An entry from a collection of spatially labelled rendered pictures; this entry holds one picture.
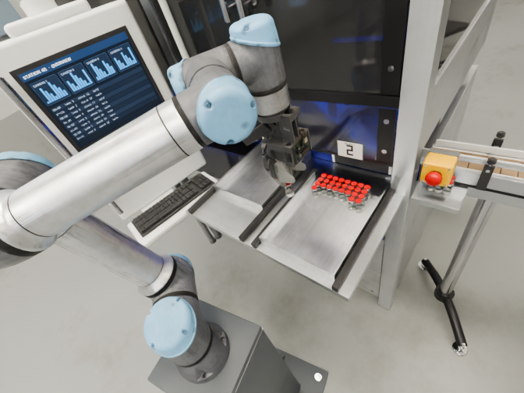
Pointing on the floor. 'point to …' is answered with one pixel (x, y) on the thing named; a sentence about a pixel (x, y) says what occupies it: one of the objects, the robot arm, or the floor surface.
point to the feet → (447, 308)
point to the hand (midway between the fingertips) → (285, 178)
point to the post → (412, 125)
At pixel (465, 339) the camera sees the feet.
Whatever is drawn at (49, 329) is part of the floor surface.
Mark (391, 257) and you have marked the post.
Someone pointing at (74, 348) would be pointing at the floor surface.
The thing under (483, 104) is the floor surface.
